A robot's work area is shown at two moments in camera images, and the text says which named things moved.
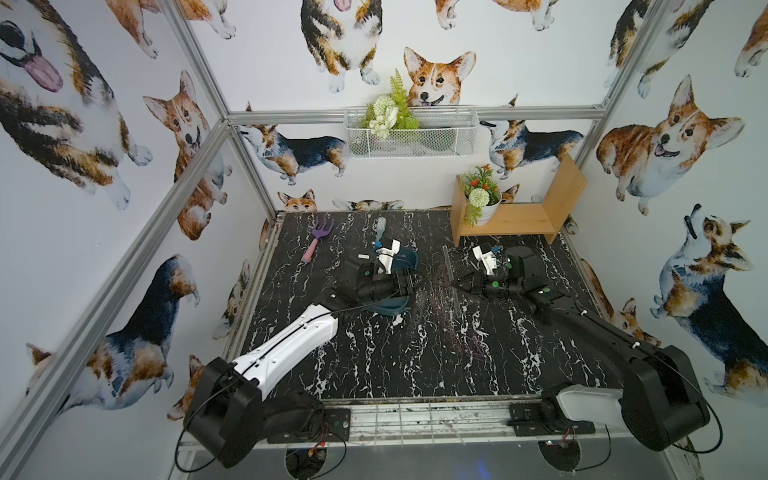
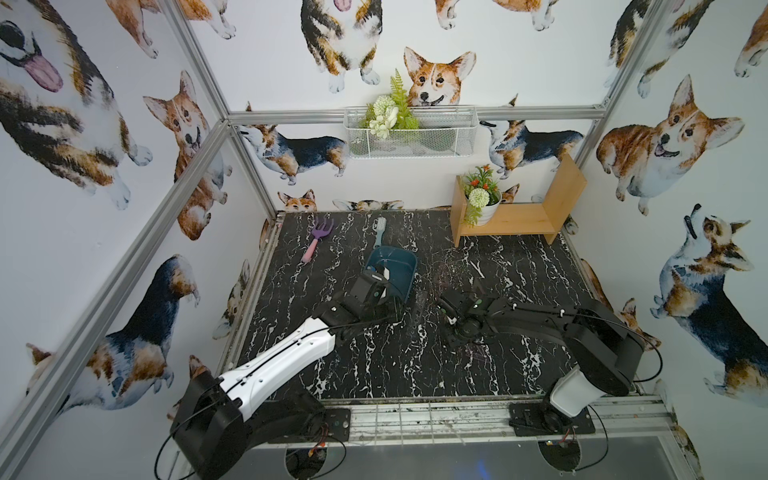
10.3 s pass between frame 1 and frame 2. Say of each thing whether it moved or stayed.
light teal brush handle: stayed
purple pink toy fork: stayed
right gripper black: moved
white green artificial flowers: stayed
